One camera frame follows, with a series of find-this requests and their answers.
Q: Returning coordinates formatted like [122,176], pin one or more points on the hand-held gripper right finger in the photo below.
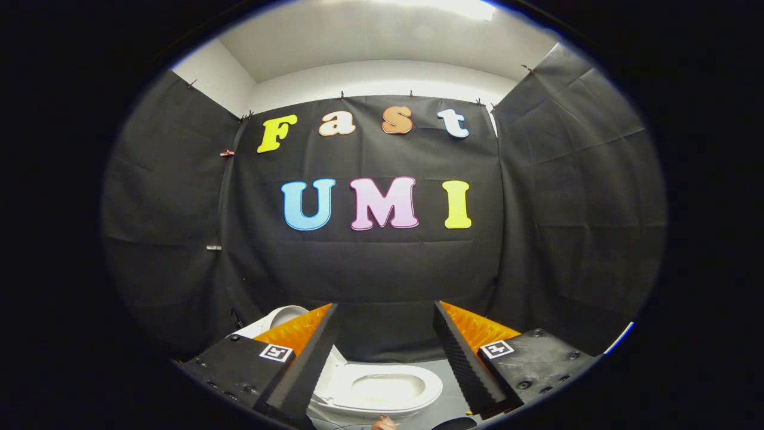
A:
[459,358]

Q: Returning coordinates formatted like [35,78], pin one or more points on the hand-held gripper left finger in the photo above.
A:
[313,358]

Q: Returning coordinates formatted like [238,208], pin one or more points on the white toilet seat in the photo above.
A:
[341,383]

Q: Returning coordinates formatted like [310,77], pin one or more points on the black backdrop cloth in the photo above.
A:
[376,269]

